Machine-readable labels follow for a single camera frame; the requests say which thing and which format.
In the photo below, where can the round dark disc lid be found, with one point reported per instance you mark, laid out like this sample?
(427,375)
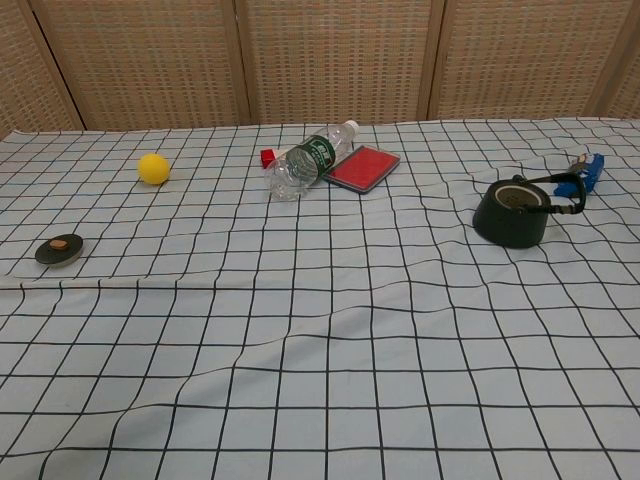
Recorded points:
(60,251)

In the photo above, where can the clear plastic water bottle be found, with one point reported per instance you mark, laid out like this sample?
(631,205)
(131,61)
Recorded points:
(300,165)

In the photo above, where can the red ink pad case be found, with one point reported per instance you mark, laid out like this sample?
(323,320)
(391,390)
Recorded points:
(362,167)

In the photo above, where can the red and white small box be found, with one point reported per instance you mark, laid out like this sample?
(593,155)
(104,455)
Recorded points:
(267,158)

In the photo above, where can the checkered light blue tablecloth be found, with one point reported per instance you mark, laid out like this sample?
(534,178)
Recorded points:
(320,350)

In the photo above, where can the woven wooden folding screen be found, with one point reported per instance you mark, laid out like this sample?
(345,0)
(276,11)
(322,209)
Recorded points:
(325,60)

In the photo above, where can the yellow foam ball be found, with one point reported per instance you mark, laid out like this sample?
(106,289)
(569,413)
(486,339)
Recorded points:
(154,169)

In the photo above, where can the blue snack packet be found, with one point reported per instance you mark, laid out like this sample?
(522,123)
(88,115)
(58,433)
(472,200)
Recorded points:
(592,172)

